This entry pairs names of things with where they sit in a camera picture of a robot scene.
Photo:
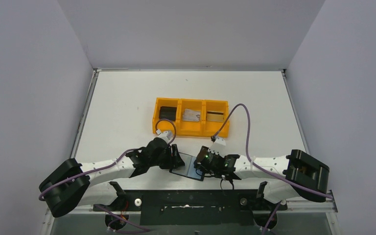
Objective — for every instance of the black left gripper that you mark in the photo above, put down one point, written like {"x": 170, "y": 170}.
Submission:
{"x": 174, "y": 157}

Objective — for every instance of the black wallet in bin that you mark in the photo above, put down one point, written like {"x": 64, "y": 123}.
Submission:
{"x": 166, "y": 112}

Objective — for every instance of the silver patterned card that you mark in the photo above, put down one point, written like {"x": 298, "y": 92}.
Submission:
{"x": 191, "y": 115}

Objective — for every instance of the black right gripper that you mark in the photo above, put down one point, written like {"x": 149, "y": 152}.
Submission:
{"x": 203, "y": 168}

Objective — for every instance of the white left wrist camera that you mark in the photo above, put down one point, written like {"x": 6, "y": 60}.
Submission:
{"x": 167, "y": 135}

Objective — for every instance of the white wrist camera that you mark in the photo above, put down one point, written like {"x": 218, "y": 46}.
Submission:
{"x": 218, "y": 145}
{"x": 167, "y": 135}

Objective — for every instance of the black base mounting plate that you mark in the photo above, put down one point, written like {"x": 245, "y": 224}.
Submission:
{"x": 197, "y": 207}

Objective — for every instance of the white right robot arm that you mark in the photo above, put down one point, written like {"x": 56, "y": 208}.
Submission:
{"x": 288, "y": 176}

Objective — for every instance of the yellow three-compartment bin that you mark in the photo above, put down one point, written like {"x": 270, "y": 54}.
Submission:
{"x": 202, "y": 128}

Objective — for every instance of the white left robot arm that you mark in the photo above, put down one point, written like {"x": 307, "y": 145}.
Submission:
{"x": 66, "y": 185}

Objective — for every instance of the aluminium left side rail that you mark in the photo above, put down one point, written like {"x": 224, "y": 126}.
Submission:
{"x": 83, "y": 117}

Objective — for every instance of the black leather card holder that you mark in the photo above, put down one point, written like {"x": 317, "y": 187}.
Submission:
{"x": 188, "y": 170}

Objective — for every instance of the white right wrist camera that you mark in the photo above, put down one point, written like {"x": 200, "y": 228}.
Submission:
{"x": 218, "y": 145}

